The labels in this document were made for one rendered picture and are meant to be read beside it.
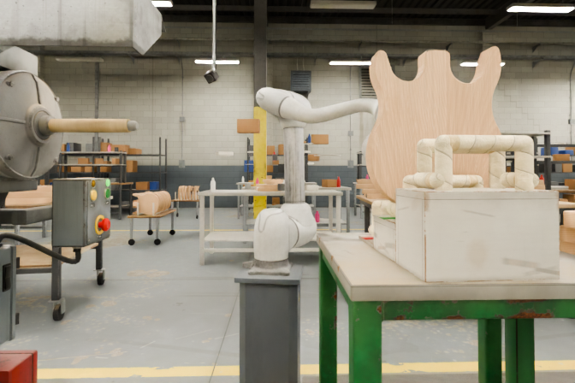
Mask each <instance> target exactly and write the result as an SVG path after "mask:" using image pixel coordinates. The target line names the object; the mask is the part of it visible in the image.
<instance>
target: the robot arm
mask: <svg viewBox="0 0 575 383"><path fill-rule="evenodd" d="M256 100H257V103H258V105H259V106H260V107H261V108H262V109H264V110H266V111H267V112H269V113H271V114H272V115H276V116H278V119H279V121H280V124H281V127H282V129H283V142H284V179H285V203H284V204H283V205H282V206H281V208H280V209H278V208H269V209H263V210H262V211H261V212H260V213H259V214H258V217H257V219H256V222H255V226H254V236H253V247H254V260H253V261H249V262H243V264H242V267H243V268H249V269H250V270H248V274H249V275H280V276H289V275H290V269H291V267H292V266H293V263H292V262H288V252H289V251H290V250H291V249H292V248H296V247H299V246H301V245H305V244H306V243H308V242H309V241H311V240H312V239H313V237H314V236H315V234H316V231H317V223H316V221H315V219H314V217H313V215H312V212H311V207H310V206H309V205H308V203H306V202H305V165H304V131H303V129H304V128H305V126H306V123H319V122H324V121H329V120H333V119H336V118H339V117H342V116H346V115H351V114H355V113H358V112H367V113H370V114H372V115H373V116H374V120H375V121H376V119H377V115H378V100H377V99H372V98H360V99H355V100H351V101H347V102H344V103H338V104H334V105H330V106H327V107H323V108H319V109H312V108H311V105H310V103H309V101H308V100H307V99H306V98H305V97H303V96H302V95H300V94H298V93H296V92H293V91H285V90H280V89H273V88H270V87H266V88H262V89H260V90H259V91H258V92H257V95H256ZM369 136H370V134H369V135H368V136H367V137H366V139H365V140H364V142H363V143H362V146H361V150H362V153H363V155H364V156H365V152H366V145H367V142H368V138H369Z"/></svg>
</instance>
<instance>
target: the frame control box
mask: <svg viewBox="0 0 575 383"><path fill-rule="evenodd" d="M91 179H95V180H96V186H95V188H93V189H92V188H91V186H90V181H91ZM105 179H109V178H78V179H53V180H52V226H51V246H52V247H54V248H57V247H72V249H73V252H75V259H71V258H68V257H65V256H63V255H60V254H58V253H56V252H55V251H53V250H50V249H48V248H46V247H44V246H43V245H40V244H37V243H35V242H33V241H32V240H30V239H27V238H24V237H22V236H20V235H18V234H15V233H1V234H0V248H1V247H2V246H3V244H2V243H1V242H2V240H3V239H5V238H7V239H14V240H16V241H19V242H21V243H23V244H25V245H28V246H30V247H32V248H34V249H36V250H39V251H41V252H43V253H45V254H46V255H48V256H51V257H53V258H56V259H57V260H59V261H62V262H65V263H68V264H77V263H78V262H80V259H81V249H82V247H86V246H88V245H92V244H94V243H97V242H99V241H101V240H104V239H107V238H109V237H110V228H109V230H108V231H103V230H102V228H99V227H98V223H99V222H100V221H102V220H103V219H104V218H108V219H109V220H110V197H109V198H107V197H106V190H107V189H110V185H109V187H106V186H105V183H104V182H105ZM109 180H110V179H109ZM92 191H96V193H97V197H96V199H95V200H92V197H91V194H92Z"/></svg>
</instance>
